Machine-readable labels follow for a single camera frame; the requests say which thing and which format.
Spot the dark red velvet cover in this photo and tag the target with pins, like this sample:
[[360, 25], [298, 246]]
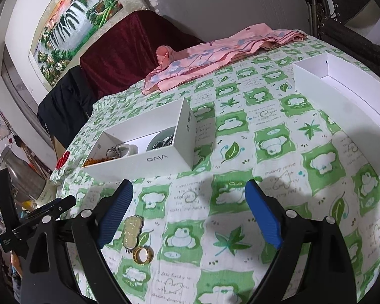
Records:
[[126, 53]]

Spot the white vivo jewelry box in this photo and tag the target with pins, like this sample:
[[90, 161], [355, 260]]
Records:
[[103, 162]]

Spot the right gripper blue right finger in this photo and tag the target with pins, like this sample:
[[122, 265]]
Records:
[[267, 212]]

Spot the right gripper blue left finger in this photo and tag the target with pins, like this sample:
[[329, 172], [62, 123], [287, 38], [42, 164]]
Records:
[[111, 212]]

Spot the green white patterned bedsheet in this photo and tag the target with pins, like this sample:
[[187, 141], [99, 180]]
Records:
[[252, 124]]

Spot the white box lid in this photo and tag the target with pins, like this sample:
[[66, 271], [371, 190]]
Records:
[[348, 95]]

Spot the pink floral cloth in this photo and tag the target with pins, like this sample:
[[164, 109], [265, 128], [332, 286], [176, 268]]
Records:
[[178, 67]]

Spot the red handled scissors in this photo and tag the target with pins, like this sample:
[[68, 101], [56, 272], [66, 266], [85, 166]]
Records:
[[62, 160]]

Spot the black garment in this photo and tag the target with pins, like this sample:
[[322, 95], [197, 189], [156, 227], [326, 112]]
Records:
[[67, 107]]

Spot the waterfall landscape painting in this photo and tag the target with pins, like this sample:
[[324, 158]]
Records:
[[66, 30]]

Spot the pale jade pendant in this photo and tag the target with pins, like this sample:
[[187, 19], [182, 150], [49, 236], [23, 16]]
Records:
[[132, 228]]

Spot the black folding chair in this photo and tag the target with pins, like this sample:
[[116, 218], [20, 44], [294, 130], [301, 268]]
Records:
[[352, 26]]

